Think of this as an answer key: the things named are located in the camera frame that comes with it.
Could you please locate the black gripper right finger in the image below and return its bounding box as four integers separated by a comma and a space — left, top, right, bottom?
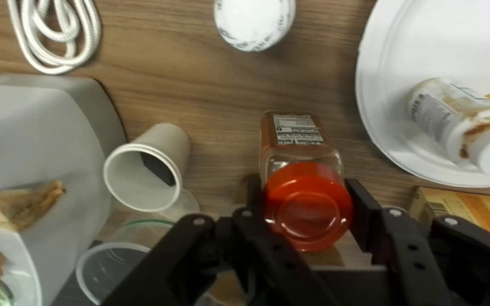
344, 177, 490, 306

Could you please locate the clear plastic cup green rim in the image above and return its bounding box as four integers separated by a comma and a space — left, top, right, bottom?
74, 189, 203, 306

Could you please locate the orange lid spice jar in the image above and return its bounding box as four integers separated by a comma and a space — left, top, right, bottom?
258, 111, 356, 255

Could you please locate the small white plastic bottle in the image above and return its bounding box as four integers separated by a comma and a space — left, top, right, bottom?
406, 77, 490, 179

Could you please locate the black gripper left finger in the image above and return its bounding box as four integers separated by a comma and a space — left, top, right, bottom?
103, 174, 338, 306

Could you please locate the white paper cup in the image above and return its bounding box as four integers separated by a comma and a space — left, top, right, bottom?
103, 121, 195, 215

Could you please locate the dried brown peel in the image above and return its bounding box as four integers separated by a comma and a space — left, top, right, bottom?
0, 135, 69, 281

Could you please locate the white countertop machine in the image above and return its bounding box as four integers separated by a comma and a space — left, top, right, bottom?
0, 74, 130, 306

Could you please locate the white pill bottle blue label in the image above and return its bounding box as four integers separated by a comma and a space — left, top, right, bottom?
213, 0, 299, 55

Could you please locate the white paper plate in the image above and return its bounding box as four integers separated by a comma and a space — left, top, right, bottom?
355, 0, 490, 191

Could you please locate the white coiled cable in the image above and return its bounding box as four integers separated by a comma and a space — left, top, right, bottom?
6, 0, 105, 77

